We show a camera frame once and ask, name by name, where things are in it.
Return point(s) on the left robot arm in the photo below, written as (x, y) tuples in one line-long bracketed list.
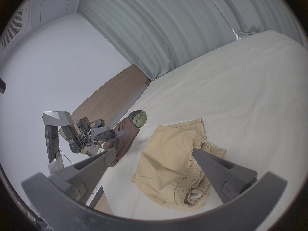
[(57, 118)]

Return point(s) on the brown garment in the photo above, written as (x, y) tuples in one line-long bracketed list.
[(125, 141)]

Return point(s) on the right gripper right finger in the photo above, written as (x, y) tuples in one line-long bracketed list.
[(223, 174)]

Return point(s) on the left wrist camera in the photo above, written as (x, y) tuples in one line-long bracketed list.
[(99, 123)]

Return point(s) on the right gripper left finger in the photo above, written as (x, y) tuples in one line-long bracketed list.
[(91, 172)]

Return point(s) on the black garment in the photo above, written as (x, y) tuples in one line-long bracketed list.
[(131, 115)]

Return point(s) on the ceiling air vent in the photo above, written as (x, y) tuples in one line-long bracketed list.
[(16, 25)]

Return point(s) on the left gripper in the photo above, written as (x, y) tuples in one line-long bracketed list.
[(102, 134)]

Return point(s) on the tan shorts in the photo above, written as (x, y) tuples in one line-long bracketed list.
[(168, 157)]

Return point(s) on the bed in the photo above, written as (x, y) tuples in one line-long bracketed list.
[(228, 92)]

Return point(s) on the green garment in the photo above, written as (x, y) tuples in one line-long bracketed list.
[(140, 119)]

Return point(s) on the grey-green curtain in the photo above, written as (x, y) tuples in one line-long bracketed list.
[(156, 28), (259, 8)]

